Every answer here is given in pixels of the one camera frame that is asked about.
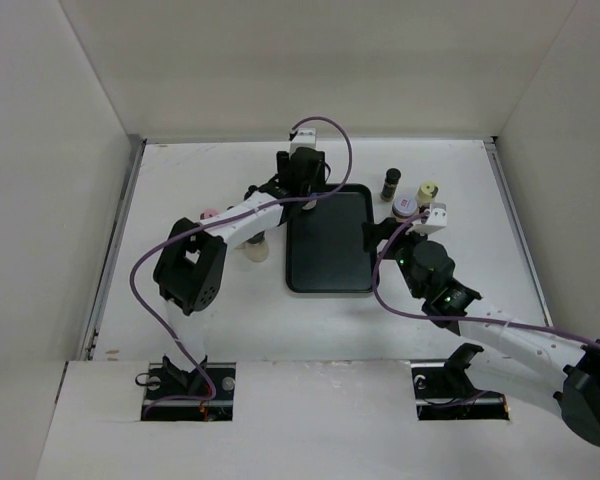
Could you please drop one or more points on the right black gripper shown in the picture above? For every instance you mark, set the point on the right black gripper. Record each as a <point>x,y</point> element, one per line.
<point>373,232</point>

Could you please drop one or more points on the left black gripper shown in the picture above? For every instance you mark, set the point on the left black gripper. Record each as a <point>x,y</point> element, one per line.
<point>317,186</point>

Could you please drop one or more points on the clear top pepper grinder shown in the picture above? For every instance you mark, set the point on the clear top pepper grinder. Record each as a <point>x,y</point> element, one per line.
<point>257,249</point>

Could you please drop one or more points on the silver lid grain bottle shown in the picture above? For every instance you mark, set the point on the silver lid grain bottle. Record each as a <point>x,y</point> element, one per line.
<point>309,206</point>

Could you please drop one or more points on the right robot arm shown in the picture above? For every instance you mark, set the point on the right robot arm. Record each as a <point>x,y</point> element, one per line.
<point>555,370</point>

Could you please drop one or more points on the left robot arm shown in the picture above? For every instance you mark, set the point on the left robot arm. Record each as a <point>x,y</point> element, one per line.
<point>190,267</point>

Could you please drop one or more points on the white lid sauce jar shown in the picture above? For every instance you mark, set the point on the white lid sauce jar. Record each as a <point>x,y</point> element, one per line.
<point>404,207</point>

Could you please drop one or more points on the black cap spice jar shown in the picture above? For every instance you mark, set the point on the black cap spice jar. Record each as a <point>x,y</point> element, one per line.
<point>391,181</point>

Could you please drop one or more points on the black rectangular tray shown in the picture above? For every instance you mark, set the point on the black rectangular tray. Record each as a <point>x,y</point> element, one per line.
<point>324,245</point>

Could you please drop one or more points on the yellow cap spice bottle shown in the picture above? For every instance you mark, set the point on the yellow cap spice bottle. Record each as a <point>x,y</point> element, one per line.
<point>427,193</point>

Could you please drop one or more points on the pink cap spice bottle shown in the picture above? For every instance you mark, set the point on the pink cap spice bottle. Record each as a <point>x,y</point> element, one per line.
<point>209,214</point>

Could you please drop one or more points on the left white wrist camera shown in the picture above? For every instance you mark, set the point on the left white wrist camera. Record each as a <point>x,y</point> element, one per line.
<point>302,138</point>

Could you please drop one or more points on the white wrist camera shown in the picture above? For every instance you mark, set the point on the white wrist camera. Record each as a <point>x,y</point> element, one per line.
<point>434,219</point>
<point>302,138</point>

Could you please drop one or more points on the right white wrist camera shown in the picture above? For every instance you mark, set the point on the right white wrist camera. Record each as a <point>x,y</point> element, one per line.
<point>434,219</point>

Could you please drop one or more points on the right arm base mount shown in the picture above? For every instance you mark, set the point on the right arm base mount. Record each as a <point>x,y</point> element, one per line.
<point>443,391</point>

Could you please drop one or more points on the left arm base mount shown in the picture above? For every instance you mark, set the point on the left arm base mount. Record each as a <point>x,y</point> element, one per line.
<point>171,394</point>

